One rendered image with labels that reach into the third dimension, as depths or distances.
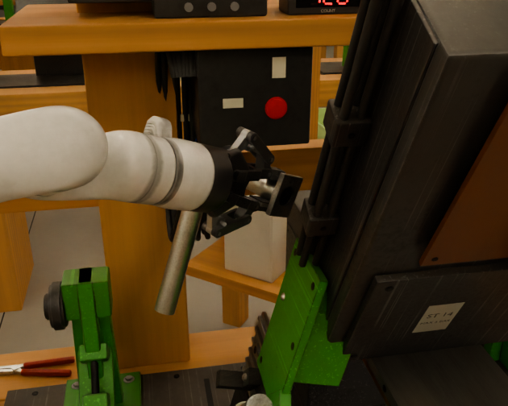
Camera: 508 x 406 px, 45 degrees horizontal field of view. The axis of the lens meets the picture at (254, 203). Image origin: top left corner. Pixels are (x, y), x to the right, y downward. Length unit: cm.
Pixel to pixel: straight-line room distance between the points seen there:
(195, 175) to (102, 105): 41
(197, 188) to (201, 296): 244
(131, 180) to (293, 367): 35
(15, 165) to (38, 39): 40
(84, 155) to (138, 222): 57
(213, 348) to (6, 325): 189
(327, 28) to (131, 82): 32
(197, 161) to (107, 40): 29
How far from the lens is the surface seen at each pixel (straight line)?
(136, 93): 100
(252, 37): 88
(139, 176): 58
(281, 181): 75
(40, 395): 120
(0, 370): 129
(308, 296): 76
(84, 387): 105
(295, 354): 79
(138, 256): 111
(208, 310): 296
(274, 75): 91
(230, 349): 127
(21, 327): 303
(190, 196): 63
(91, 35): 87
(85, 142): 52
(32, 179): 50
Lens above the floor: 165
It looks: 24 degrees down
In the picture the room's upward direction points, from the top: straight up
